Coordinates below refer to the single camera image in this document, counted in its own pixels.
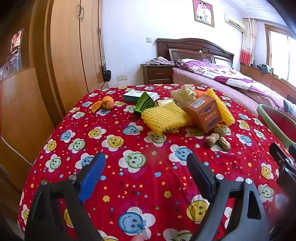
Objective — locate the window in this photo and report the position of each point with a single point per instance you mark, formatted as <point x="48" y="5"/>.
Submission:
<point x="279" y="51"/>

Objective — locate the green mosquito coil box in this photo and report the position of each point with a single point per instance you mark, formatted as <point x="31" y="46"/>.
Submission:
<point x="144" y="104"/>

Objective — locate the bed with pink sheet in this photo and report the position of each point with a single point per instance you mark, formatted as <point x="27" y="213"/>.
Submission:
<point x="208" y="80"/>

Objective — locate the blue plaid cloth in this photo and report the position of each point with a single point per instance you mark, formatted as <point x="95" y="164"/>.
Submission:
<point x="290" y="105"/>

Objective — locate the light wooden side panel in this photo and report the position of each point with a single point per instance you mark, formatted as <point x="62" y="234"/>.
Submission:
<point x="20" y="111"/>

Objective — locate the black hanging pouch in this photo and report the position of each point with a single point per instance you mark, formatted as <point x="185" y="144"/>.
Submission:
<point x="107" y="74"/>

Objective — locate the orange plastic wrapper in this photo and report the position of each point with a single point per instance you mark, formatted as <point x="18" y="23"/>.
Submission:
<point x="200" y="93"/>

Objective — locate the dark wooden nightstand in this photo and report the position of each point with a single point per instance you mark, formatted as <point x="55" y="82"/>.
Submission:
<point x="159" y="74"/>

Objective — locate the framed wall photo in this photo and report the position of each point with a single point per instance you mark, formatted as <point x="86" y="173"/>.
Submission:
<point x="203" y="11"/>

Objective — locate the yellow foam fruit net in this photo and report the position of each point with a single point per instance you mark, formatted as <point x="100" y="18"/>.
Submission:
<point x="165" y="118"/>
<point x="223" y="109"/>

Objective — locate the computer monitor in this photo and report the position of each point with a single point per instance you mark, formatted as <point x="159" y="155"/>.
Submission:
<point x="16" y="48"/>

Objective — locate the light wooden wardrobe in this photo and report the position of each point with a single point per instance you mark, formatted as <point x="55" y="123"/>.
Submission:
<point x="69" y="58"/>

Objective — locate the purple patterned quilt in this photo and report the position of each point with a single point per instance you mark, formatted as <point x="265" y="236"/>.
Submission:
<point x="231" y="76"/>

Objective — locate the red bin with green rim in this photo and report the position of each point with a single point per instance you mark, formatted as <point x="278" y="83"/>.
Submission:
<point x="279" y="121"/>

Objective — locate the dark clothes pile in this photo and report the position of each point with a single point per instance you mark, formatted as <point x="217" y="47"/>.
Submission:
<point x="263" y="67"/>

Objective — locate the pink folded cloth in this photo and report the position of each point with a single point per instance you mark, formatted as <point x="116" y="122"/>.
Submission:
<point x="159" y="60"/>

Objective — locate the white and red curtain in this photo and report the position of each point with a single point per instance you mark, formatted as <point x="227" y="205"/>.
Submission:
<point x="247" y="41"/>

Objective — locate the red smiley flower tablecloth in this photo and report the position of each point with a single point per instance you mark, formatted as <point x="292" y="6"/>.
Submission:
<point x="150" y="162"/>

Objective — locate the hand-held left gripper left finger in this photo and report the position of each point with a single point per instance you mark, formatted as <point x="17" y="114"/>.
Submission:
<point x="92" y="178"/>

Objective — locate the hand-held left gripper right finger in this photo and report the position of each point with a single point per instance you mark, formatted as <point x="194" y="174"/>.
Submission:
<point x="201" y="176"/>

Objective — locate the white and green flat box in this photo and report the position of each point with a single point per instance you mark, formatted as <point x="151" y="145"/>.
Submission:
<point x="130" y="96"/>

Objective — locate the dark wooden headboard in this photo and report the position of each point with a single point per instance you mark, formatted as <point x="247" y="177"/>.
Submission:
<point x="194" y="46"/>

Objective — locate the white paper ball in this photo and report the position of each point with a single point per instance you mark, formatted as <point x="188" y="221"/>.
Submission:
<point x="183" y="96"/>

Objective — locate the clear plastic wrapper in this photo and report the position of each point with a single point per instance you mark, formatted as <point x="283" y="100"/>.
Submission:
<point x="165" y="102"/>

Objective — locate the tangerine peel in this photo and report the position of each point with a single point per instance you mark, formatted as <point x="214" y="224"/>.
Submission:
<point x="108" y="103"/>

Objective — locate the person's left hand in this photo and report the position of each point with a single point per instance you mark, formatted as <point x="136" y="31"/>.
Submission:
<point x="138" y="238"/>

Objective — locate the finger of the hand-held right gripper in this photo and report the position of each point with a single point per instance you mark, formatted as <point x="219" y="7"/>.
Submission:
<point x="288" y="177"/>
<point x="278" y="151"/>

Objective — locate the brown cardboard box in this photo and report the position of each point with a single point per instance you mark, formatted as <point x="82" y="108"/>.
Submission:
<point x="203" y="113"/>

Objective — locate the long wooden low cabinet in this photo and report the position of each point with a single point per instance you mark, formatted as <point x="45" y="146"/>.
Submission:
<point x="259" y="74"/>

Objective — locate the wall socket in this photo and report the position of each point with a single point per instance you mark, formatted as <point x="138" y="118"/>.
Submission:
<point x="121" y="77"/>

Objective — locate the white air conditioner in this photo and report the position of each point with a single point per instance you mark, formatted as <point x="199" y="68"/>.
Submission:
<point x="233" y="22"/>

